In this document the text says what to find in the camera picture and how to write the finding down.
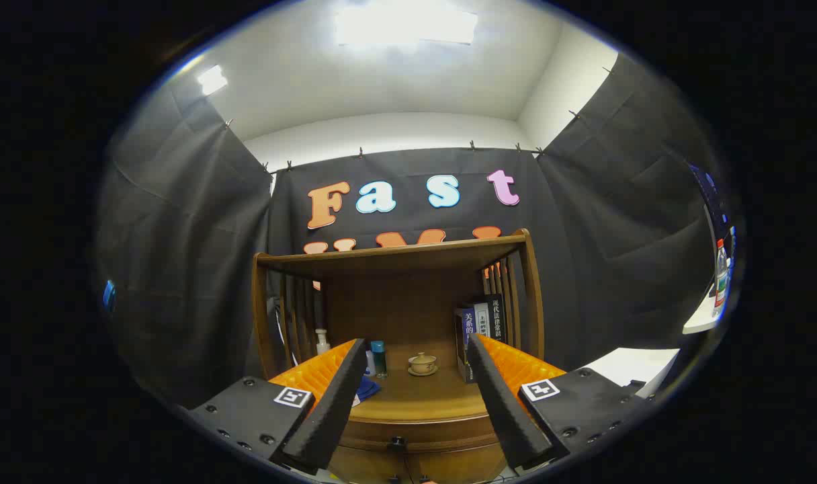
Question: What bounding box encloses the clear plastic bottle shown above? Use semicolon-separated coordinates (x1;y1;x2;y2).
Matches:
712;239;730;318

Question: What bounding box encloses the wooden drawer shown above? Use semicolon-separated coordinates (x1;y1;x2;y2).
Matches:
328;420;510;484

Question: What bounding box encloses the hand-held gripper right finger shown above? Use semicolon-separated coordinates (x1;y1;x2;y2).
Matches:
466;333;654;471

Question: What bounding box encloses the blue towel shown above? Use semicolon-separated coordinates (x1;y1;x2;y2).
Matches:
351;375;382;407

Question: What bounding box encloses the black spine book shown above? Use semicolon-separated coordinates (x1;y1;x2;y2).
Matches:
484;293;510;345

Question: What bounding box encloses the wooden countertop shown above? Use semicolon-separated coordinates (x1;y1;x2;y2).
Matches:
345;353;497;424

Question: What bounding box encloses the white shelf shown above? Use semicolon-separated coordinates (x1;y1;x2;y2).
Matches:
682;282;725;335

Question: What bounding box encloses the black backdrop cloth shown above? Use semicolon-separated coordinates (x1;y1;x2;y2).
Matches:
96;54;728;411

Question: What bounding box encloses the small ceiling light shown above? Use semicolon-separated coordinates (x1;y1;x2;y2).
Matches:
196;65;229;96

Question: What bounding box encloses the large ceiling light panel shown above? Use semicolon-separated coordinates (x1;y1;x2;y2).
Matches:
333;0;480;48

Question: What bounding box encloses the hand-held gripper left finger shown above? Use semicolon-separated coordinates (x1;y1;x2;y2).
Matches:
188;338;369;475

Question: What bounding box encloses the wooden cabinet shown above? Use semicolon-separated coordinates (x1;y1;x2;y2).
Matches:
251;229;547;484

